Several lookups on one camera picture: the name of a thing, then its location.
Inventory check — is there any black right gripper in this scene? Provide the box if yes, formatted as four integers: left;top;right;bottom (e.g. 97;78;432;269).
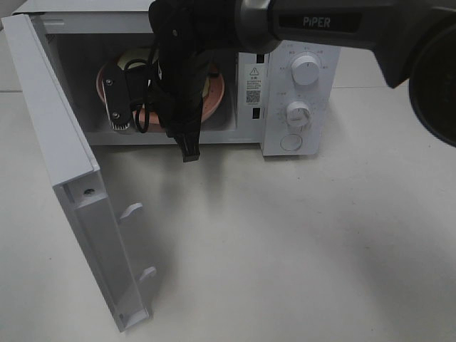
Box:
156;48;213;162

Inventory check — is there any white microwave oven body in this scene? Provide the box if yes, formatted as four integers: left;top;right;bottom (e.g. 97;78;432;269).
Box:
11;1;340;156

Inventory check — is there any lower white timer knob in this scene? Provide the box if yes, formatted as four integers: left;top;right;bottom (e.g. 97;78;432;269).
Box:
286;101;311;128

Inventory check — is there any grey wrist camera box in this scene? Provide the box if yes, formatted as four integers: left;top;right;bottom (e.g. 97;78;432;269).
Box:
101;62;132;131

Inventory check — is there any pink round plate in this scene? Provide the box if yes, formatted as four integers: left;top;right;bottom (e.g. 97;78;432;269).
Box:
95;63;225;134

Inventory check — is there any upper white power knob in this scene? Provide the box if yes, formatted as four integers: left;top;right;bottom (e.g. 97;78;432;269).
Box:
291;52;321;86

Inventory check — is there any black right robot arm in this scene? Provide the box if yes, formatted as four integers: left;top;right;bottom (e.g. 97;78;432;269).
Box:
148;1;455;162

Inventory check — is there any white bread sandwich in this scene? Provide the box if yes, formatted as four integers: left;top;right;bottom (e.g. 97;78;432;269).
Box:
117;48;150;70

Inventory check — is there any round white door button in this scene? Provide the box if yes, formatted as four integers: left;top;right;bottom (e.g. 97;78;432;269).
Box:
280;134;303;152

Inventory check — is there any white microwave door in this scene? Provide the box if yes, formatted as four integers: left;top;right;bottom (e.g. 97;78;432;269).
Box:
1;14;150;332

